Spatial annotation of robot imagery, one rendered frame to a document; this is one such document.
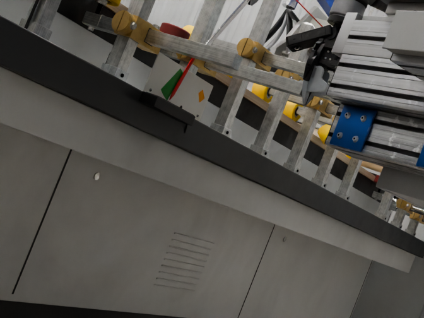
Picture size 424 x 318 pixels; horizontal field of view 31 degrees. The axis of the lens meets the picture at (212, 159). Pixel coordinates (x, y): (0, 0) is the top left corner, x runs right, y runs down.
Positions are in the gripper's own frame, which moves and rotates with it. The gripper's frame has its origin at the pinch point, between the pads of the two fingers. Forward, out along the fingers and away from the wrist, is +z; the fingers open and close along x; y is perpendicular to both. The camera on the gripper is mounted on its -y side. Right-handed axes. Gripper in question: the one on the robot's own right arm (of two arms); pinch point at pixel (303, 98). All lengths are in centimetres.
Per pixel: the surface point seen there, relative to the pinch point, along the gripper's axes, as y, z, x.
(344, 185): -31, 8, 119
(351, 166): -31, 0, 119
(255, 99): -50, -6, 65
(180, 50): -18.2, 2.3, -26.5
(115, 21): -32.4, 1.5, -33.4
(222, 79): -50, -5, 42
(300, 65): -16.9, -12.2, 23.6
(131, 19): -28.7, 0.1, -32.9
